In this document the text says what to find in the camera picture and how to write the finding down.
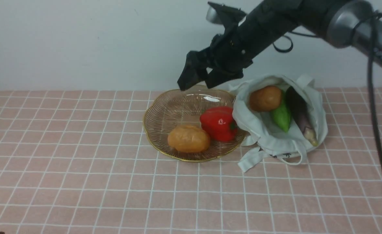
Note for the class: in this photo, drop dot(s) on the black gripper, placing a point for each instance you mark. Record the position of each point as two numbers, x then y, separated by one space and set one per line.
227 51

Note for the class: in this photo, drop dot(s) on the brown potato front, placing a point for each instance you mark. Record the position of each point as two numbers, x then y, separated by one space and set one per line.
189 139

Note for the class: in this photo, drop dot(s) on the brown potato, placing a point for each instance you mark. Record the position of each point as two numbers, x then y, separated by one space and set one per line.
189 139
266 99

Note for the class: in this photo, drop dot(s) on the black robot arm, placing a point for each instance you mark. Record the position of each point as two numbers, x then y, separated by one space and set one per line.
341 23

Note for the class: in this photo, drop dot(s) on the white cloth bag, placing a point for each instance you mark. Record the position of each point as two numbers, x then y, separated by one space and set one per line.
290 147

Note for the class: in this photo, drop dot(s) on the gold rimmed glass bowl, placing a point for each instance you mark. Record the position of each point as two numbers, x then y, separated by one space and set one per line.
176 107

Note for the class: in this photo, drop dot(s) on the red bell pepper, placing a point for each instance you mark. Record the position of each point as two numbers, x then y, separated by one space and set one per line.
219 123

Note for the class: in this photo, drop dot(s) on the brown potato back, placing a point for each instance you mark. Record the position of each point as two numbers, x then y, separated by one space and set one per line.
266 99

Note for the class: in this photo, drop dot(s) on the green pepper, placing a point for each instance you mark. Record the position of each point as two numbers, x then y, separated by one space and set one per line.
281 116

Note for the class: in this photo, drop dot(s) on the dark purple eggplant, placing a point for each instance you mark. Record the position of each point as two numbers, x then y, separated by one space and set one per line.
298 108

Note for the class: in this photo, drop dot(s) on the pink checkered tablecloth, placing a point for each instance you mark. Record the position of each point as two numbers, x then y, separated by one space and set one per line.
79 162

